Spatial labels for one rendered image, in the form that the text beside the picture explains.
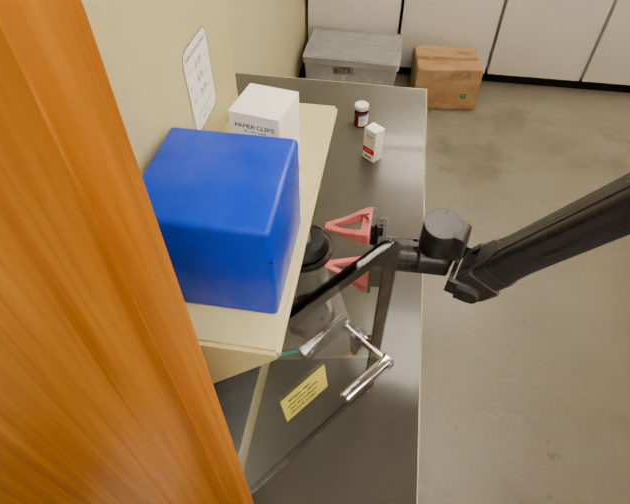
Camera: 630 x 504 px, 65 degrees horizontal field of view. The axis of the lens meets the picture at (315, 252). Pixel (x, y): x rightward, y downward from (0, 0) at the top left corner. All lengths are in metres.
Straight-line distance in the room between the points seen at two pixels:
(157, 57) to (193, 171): 0.09
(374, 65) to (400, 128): 1.67
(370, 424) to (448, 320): 1.35
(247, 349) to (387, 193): 1.00
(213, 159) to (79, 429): 0.19
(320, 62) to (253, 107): 2.79
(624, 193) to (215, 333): 0.45
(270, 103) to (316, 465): 0.64
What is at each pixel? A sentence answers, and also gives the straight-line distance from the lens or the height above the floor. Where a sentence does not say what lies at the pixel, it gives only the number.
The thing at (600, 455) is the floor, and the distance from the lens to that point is 2.18.
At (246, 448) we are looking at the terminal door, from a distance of 0.70.
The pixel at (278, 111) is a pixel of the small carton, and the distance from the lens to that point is 0.46.
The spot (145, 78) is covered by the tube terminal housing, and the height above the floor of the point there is 1.64.
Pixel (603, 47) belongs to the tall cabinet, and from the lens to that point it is 3.84.
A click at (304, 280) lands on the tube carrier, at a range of 0.88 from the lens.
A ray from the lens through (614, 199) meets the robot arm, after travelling 0.63.
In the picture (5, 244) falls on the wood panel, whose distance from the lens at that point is 0.19.
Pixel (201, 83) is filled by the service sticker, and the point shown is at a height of 1.58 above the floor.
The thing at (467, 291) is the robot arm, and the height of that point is 1.20.
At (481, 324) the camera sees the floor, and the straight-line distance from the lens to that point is 2.28.
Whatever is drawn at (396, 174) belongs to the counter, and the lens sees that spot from 1.39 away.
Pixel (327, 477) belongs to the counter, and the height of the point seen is 0.94.
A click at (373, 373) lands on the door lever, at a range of 0.70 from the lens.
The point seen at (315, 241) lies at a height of 1.18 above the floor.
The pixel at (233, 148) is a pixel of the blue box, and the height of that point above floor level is 1.60.
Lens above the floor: 1.82
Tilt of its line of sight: 49 degrees down
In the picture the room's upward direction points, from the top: straight up
